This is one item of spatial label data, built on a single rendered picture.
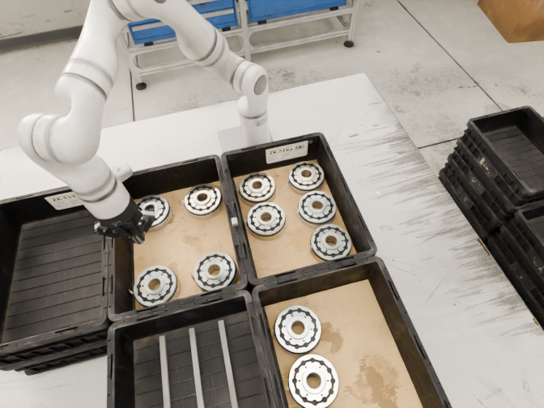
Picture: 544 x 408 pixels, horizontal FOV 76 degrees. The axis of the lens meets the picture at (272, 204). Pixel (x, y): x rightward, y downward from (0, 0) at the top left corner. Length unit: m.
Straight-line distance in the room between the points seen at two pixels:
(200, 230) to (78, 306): 0.34
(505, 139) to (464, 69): 1.32
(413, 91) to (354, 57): 0.55
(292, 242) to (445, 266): 0.46
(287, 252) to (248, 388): 0.33
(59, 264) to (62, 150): 0.55
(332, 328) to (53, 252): 0.75
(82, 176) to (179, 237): 0.41
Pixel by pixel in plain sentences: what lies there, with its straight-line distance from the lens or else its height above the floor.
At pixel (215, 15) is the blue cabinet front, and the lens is 2.68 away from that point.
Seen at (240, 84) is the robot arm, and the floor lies 1.02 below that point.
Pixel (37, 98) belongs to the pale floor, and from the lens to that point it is 3.22.
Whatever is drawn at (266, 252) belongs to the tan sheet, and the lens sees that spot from 0.91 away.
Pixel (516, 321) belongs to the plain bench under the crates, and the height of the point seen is 0.70.
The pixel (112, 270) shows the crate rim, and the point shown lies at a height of 0.93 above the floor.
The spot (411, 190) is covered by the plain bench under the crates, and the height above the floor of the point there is 0.70.
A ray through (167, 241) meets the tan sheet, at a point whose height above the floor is 0.83.
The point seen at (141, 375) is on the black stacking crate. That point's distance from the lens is 0.89.
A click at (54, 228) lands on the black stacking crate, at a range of 1.14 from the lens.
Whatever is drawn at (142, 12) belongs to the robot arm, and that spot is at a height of 1.33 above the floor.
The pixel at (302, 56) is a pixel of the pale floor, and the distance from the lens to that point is 2.99.
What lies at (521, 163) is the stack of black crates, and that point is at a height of 0.49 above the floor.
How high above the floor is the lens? 1.65
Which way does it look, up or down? 56 degrees down
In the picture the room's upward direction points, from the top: 4 degrees counter-clockwise
